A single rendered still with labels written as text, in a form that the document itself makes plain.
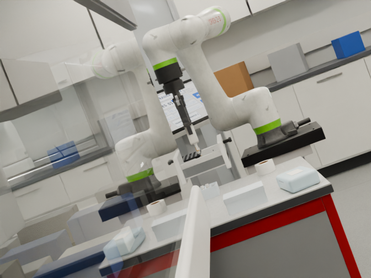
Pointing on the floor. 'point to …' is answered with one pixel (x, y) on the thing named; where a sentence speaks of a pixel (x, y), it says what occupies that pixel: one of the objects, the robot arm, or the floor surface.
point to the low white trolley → (280, 233)
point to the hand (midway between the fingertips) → (191, 134)
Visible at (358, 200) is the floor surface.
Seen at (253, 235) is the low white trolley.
